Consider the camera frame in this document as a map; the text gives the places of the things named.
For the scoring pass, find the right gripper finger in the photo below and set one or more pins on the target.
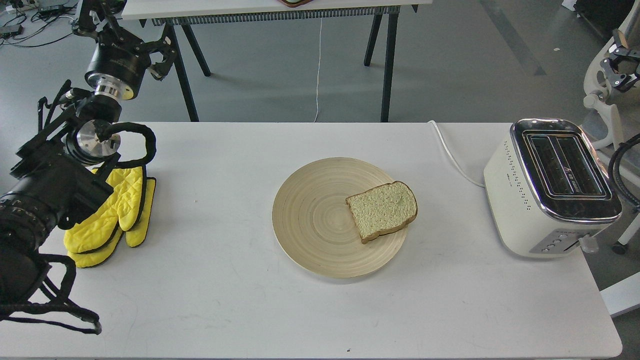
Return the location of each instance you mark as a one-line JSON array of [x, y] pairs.
[[621, 67]]

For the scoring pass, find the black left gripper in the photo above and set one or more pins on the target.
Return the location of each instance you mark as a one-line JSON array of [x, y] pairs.
[[118, 54]]

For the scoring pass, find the slice of bread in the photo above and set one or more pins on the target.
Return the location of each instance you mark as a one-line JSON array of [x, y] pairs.
[[382, 210]]

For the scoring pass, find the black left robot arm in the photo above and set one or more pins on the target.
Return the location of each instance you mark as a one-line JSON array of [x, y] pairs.
[[63, 170]]

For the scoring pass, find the cream and chrome toaster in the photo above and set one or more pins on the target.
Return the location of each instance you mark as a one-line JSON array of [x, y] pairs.
[[548, 192]]

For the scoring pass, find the white background table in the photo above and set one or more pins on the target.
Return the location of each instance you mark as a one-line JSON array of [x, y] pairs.
[[195, 12]]

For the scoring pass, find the brown object on background table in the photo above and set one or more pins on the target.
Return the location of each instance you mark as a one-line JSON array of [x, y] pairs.
[[294, 3]]

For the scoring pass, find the yellow quilted oven mitt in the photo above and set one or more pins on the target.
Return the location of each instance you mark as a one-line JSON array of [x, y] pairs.
[[121, 211]]

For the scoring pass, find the yellow oven mitt underneath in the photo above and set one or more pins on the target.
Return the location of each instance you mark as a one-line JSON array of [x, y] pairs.
[[133, 238]]

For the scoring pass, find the round bamboo plate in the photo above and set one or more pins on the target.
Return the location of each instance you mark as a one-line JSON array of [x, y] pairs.
[[314, 225]]

